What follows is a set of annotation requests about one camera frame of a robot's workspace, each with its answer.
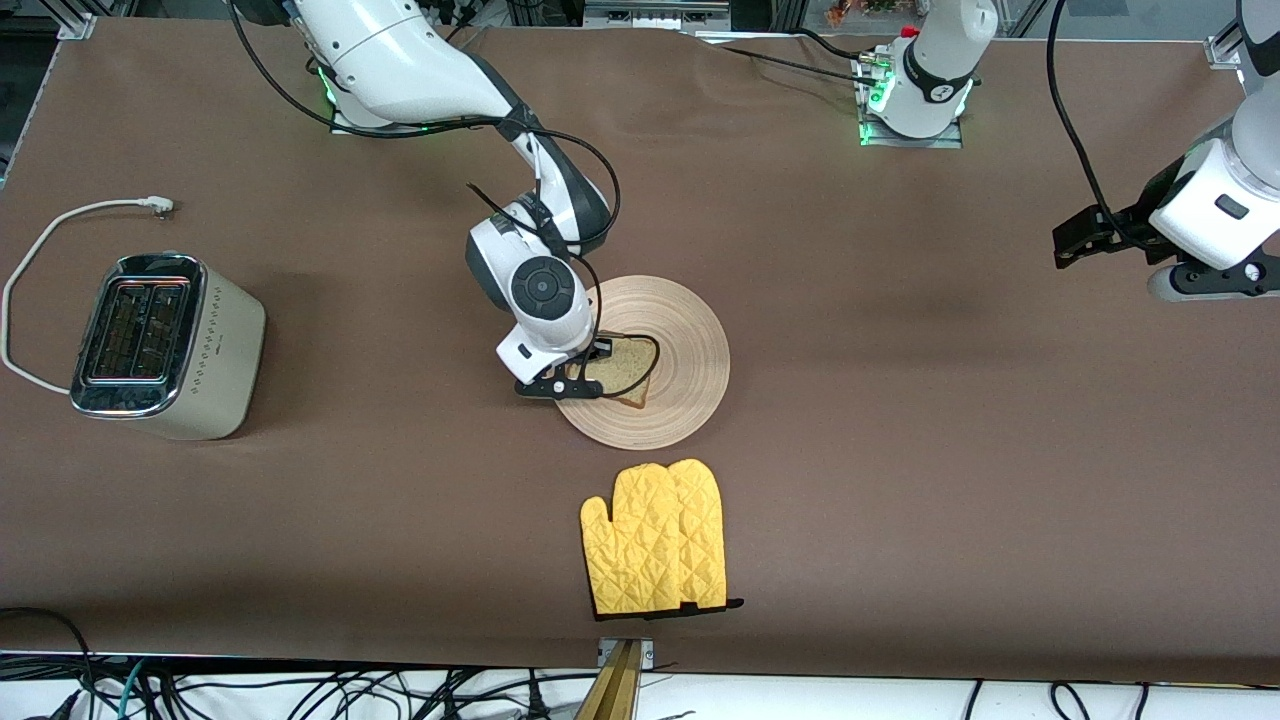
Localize brown bread slice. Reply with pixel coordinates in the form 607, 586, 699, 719
578, 337, 661, 410

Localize round wooden plate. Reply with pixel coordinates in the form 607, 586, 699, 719
546, 275, 731, 451

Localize cream chrome toaster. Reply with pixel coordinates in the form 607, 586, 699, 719
70, 252, 267, 441

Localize yellow quilted oven mitt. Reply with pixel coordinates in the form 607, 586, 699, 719
580, 462, 693, 618
665, 458, 746, 614

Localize brown table cover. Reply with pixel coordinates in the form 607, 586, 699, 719
0, 15, 1280, 687

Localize orange patterned object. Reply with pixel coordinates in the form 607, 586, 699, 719
825, 0, 906, 27

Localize grey equipment box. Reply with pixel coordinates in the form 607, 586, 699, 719
585, 0, 731, 31

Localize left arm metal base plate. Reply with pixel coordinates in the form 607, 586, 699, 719
855, 55, 966, 150

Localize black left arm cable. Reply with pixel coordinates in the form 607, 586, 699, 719
1045, 0, 1141, 246

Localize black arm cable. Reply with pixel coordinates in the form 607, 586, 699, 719
1045, 0, 1141, 246
228, 0, 663, 403

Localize aluminium frame profile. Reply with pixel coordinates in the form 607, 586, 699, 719
1205, 15, 1253, 71
55, 0, 103, 41

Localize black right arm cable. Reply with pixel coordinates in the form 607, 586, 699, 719
228, 0, 663, 403

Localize black cable on table cover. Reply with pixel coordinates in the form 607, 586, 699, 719
690, 28, 891, 87

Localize wooden bar with metal bracket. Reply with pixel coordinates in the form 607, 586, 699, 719
575, 638, 657, 720

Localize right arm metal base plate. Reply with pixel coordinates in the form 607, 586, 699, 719
330, 70, 442, 136

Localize black cables at arm base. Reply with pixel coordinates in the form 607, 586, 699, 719
430, 0, 493, 41

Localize tangled black floor cables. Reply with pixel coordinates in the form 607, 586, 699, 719
150, 666, 563, 720

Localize white toaster power cord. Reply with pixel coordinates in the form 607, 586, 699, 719
0, 196, 177, 394

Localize teal cable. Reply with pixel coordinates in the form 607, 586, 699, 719
113, 658, 153, 720

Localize black looped floor cable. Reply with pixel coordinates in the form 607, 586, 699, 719
0, 606, 97, 720

